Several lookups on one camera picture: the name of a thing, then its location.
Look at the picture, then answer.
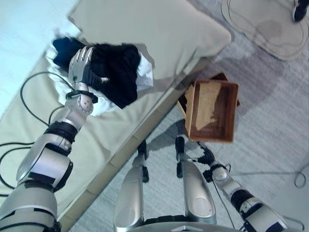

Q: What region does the beige bed mattress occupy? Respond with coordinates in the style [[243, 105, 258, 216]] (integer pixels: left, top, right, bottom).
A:
[[0, 0, 211, 198]]

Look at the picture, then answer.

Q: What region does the brown wicker basket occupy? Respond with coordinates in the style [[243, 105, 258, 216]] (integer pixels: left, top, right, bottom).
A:
[[177, 72, 241, 144]]

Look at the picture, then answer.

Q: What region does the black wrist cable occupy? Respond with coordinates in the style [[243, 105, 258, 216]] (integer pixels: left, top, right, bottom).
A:
[[211, 177, 239, 229]]

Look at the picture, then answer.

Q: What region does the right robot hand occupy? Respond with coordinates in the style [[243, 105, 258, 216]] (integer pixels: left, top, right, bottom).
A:
[[188, 142, 218, 168]]

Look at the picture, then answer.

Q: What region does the silver left robot leg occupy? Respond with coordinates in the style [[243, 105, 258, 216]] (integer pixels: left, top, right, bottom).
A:
[[113, 139, 150, 229]]

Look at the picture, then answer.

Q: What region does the thin grey cable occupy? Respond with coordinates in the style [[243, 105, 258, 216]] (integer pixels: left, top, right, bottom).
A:
[[233, 161, 309, 188]]

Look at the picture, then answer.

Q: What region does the person's shoe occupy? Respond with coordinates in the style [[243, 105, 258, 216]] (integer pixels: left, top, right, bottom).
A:
[[291, 0, 309, 24]]

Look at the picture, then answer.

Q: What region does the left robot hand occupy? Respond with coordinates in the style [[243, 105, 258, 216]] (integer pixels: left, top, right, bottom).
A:
[[68, 46, 110, 87]]

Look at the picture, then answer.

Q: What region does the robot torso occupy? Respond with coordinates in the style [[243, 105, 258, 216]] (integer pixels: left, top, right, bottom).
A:
[[115, 216, 243, 232]]

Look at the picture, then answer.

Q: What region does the white garment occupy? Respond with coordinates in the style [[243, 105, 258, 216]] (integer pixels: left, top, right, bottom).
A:
[[93, 47, 155, 116]]

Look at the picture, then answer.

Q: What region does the beige floor mat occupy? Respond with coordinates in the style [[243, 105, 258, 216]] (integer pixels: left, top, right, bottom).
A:
[[221, 0, 309, 61]]

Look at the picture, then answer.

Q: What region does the beige pillow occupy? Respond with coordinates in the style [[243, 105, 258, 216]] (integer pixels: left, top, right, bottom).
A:
[[67, 0, 233, 82]]

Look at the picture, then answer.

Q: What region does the black garment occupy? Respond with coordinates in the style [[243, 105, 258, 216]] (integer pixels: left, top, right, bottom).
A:
[[52, 37, 142, 110]]

